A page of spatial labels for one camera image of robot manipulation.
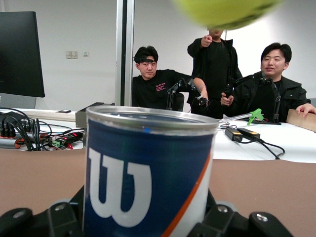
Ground power strip with black plugs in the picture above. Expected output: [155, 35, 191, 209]
[0, 118, 17, 139]

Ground green terminal connector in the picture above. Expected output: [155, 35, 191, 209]
[51, 138, 66, 149]

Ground blue white tennis ball can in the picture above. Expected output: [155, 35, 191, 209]
[82, 106, 219, 237]

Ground black adapter with yellow label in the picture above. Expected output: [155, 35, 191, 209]
[224, 127, 244, 143]

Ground white grey wall pillar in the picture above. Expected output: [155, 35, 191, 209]
[115, 0, 135, 107]

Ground man with black headband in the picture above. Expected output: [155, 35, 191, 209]
[131, 45, 209, 114]

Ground tangled black cables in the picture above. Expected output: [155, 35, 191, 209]
[0, 108, 86, 152]

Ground beige slatted board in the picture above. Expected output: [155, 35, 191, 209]
[24, 110, 77, 122]

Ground black chair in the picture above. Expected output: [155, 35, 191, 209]
[172, 92, 185, 112]

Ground jacket man's left hand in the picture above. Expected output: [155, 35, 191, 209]
[296, 104, 316, 118]

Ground black computer monitor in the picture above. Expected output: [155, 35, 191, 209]
[0, 11, 46, 98]

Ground standing man's right hand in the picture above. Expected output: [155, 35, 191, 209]
[200, 35, 213, 48]

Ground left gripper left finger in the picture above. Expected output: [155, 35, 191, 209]
[0, 185, 86, 237]

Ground grey metal box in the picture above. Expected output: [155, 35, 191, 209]
[75, 102, 117, 128]

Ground standing man in black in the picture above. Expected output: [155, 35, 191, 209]
[187, 28, 244, 119]

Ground cardboard box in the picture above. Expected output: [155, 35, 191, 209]
[286, 108, 316, 134]

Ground yellow-green tennis ball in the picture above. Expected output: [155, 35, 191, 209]
[172, 0, 284, 30]

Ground green handled metal rod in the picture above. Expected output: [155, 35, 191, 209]
[218, 108, 263, 125]

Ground black adapter cable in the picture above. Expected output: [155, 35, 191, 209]
[240, 138, 286, 160]

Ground man in black jacket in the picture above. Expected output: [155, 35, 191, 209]
[220, 42, 316, 123]

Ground jacket man's right hand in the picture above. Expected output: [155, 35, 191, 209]
[221, 93, 234, 107]

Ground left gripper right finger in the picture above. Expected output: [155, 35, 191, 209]
[194, 189, 295, 237]

